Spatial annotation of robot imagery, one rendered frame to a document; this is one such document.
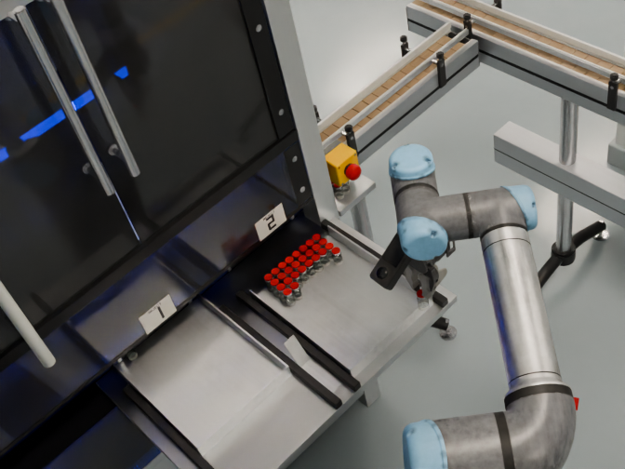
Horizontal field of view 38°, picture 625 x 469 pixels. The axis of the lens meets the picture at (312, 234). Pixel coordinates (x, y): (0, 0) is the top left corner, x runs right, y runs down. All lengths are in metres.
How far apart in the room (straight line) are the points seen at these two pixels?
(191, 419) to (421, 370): 1.19
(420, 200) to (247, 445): 0.73
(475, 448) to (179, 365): 0.99
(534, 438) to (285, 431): 0.78
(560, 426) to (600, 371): 1.72
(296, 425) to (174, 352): 0.36
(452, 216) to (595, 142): 2.27
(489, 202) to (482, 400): 1.56
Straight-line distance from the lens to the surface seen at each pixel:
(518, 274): 1.37
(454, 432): 1.26
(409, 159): 1.49
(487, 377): 2.97
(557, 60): 2.56
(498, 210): 1.43
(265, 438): 1.92
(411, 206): 1.44
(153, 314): 1.99
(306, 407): 1.94
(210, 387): 2.02
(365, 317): 2.04
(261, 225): 2.07
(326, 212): 2.23
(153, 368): 2.10
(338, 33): 4.36
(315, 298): 2.10
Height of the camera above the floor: 2.52
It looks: 47 degrees down
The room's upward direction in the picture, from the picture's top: 15 degrees counter-clockwise
